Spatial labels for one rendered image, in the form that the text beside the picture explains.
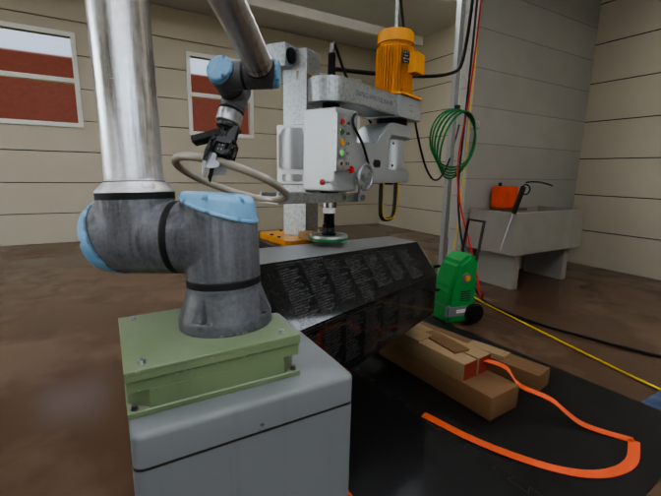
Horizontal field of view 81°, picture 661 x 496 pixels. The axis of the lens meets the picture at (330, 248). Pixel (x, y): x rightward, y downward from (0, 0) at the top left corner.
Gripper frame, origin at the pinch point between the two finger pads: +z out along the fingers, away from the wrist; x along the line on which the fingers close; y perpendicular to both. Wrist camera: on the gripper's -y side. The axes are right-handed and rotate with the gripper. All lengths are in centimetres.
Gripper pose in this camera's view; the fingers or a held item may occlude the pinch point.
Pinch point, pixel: (206, 175)
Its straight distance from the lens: 145.7
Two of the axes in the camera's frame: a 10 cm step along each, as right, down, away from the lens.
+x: 0.9, 1.5, 9.9
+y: 9.6, 2.4, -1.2
